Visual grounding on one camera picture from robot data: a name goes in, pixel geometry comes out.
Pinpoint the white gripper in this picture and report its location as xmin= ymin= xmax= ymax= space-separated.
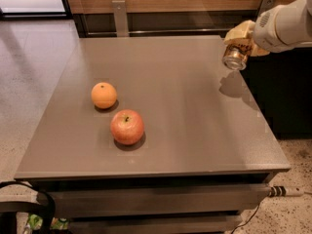
xmin=223 ymin=5 xmax=293 ymax=57

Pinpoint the orange drink can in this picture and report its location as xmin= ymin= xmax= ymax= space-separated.
xmin=222 ymin=44 xmax=251 ymax=71

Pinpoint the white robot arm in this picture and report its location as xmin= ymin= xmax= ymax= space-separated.
xmin=224 ymin=0 xmax=312 ymax=57

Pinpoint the red apple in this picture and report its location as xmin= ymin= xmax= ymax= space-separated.
xmin=110 ymin=109 xmax=144 ymax=145

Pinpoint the orange fruit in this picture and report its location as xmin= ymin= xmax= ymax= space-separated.
xmin=91 ymin=82 xmax=117 ymax=109

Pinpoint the green packet on floor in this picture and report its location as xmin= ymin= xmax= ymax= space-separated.
xmin=24 ymin=214 xmax=69 ymax=234

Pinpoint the left metal bracket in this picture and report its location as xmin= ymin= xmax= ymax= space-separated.
xmin=112 ymin=0 xmax=130 ymax=37

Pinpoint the striped cable plug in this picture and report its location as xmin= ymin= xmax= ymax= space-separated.
xmin=269 ymin=186 xmax=304 ymax=197

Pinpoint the grey table drawer frame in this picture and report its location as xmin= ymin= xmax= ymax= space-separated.
xmin=32 ymin=176 xmax=269 ymax=234

